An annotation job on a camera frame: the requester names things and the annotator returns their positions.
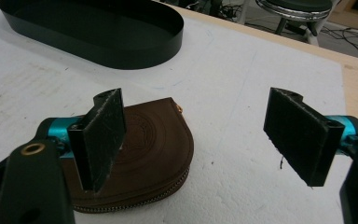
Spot round chrome stool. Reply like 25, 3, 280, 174
238, 0, 334, 47

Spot black oval tray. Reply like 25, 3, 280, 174
0, 0, 185, 70

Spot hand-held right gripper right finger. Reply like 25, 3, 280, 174
263, 87, 358, 188

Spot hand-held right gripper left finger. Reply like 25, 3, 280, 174
37, 88, 128, 194

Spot brown leather zip pouch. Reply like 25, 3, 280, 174
62, 97, 195, 214

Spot black floor cables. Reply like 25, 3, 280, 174
321, 27, 358, 63

